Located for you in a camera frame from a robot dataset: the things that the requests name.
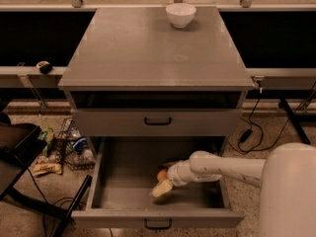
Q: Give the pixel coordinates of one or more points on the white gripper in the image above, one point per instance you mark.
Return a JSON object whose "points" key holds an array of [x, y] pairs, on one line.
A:
{"points": [[177, 174]]}

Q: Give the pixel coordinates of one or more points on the orange fruit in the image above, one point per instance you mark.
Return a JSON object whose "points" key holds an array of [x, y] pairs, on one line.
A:
{"points": [[162, 175]]}

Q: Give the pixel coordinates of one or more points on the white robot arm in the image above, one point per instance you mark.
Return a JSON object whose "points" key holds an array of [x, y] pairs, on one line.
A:
{"points": [[286, 179]]}

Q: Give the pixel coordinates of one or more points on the open grey lower drawer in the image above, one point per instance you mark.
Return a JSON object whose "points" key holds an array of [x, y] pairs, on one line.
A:
{"points": [[124, 192]]}

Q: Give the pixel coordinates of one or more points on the grey drawer cabinet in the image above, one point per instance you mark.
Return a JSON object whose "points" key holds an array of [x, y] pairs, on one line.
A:
{"points": [[134, 59]]}

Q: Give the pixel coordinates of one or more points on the snack bag on floor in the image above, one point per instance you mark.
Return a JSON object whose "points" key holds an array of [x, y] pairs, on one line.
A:
{"points": [[46, 165]]}

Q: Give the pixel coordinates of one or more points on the green snack bag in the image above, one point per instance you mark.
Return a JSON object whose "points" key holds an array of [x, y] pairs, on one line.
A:
{"points": [[47, 135]]}

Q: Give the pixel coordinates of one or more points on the black yellow tape measure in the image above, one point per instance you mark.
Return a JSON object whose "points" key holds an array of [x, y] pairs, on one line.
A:
{"points": [[44, 67]]}

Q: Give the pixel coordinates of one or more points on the white ceramic bowl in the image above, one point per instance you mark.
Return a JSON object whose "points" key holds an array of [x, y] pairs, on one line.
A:
{"points": [[180, 14]]}

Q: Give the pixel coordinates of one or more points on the wire basket with items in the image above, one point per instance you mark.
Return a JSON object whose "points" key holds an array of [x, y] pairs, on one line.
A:
{"points": [[78, 156]]}

